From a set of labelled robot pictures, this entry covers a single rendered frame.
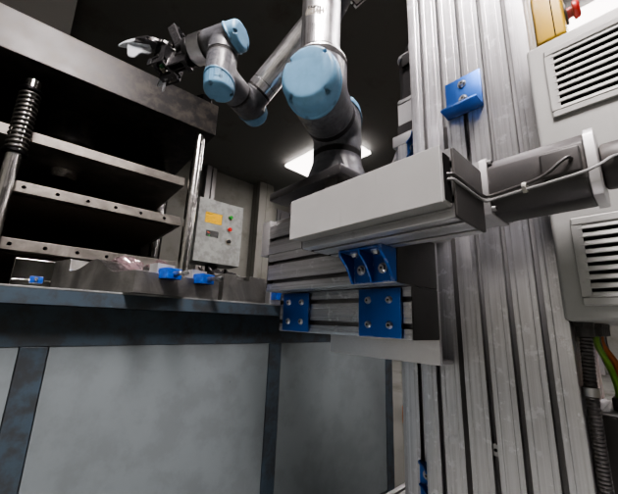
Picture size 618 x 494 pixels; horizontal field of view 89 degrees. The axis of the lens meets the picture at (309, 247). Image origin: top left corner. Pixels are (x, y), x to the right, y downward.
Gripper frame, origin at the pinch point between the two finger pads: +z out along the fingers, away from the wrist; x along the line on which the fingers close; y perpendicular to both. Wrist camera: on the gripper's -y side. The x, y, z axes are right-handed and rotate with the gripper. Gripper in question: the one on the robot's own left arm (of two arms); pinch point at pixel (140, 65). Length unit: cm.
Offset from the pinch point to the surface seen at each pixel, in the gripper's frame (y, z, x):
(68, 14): -173, 189, 42
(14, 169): 11, 84, 15
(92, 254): 37, 72, 50
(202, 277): 57, -16, 26
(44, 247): 39, 82, 36
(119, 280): 62, -3, 11
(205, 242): 13, 51, 99
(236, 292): 57, -15, 44
